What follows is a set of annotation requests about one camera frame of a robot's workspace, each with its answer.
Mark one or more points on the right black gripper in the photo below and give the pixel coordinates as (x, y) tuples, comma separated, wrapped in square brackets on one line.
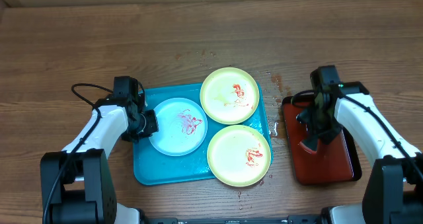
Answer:
[(321, 129)]

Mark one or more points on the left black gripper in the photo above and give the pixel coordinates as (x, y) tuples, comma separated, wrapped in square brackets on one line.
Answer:
[(151, 126)]

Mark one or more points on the light blue round plate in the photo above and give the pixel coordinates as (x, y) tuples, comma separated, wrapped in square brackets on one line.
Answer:
[(182, 127)]

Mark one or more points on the green rimmed plate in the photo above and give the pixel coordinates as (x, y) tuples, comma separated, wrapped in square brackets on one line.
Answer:
[(239, 156), (229, 95)]

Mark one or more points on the pink and black sponge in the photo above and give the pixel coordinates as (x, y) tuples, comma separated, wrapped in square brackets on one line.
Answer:
[(310, 143)]

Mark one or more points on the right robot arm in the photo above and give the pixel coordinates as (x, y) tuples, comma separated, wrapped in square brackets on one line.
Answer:
[(394, 191)]

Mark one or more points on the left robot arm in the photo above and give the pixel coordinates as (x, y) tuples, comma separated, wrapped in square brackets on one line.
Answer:
[(76, 182)]

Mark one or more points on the teal plastic serving tray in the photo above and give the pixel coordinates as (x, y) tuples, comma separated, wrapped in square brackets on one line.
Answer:
[(152, 167)]

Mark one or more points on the red black lacquer tray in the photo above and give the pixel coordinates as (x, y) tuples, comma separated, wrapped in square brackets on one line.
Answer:
[(335, 162)]

